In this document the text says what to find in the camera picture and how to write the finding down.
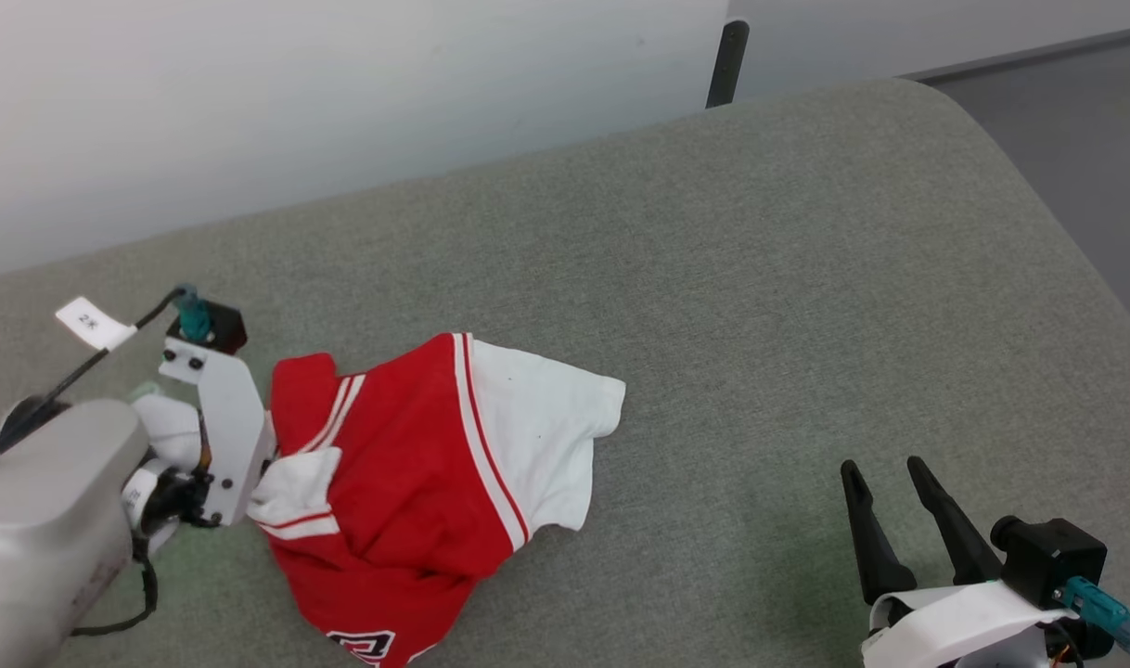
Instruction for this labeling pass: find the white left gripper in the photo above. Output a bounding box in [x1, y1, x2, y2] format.
[146, 337, 278, 530]

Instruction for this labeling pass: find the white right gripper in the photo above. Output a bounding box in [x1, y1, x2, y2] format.
[841, 456, 1078, 668]

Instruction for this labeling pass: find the red basketball jersey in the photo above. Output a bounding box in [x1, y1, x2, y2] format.
[247, 332, 627, 668]

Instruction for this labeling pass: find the black metal pole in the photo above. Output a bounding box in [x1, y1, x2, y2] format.
[706, 20, 750, 109]

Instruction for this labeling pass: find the white cable label tag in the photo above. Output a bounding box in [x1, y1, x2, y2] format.
[55, 297, 137, 352]

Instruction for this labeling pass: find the teal right camera cable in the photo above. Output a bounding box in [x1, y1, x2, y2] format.
[1061, 575, 1130, 668]

